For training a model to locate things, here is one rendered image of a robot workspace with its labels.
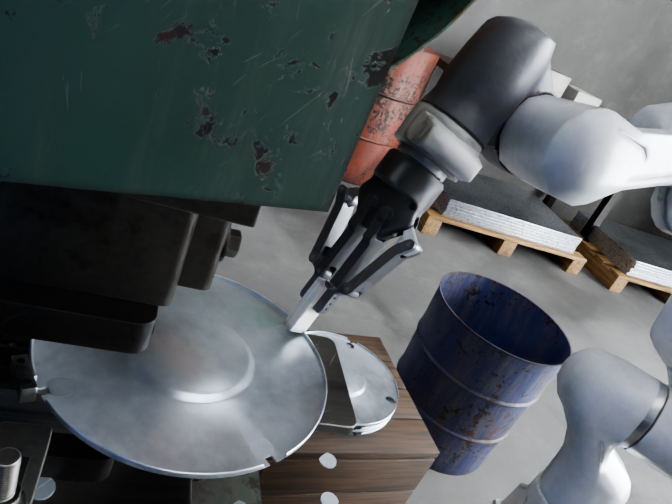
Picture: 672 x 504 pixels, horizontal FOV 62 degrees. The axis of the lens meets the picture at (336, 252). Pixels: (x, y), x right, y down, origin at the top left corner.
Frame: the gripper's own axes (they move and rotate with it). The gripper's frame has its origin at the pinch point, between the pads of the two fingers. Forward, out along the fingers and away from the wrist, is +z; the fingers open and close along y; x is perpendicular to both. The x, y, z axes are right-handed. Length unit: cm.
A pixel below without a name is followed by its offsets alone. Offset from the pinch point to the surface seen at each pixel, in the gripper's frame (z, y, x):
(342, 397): 4.4, -10.3, 0.3
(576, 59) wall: -172, 155, -335
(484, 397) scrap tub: 12, 1, -102
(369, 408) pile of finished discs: 24, 8, -59
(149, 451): 12.3, -8.8, 20.3
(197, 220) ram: -5.2, -1.9, 24.1
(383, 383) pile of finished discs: 20, 13, -68
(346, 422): 5.2, -13.2, 2.1
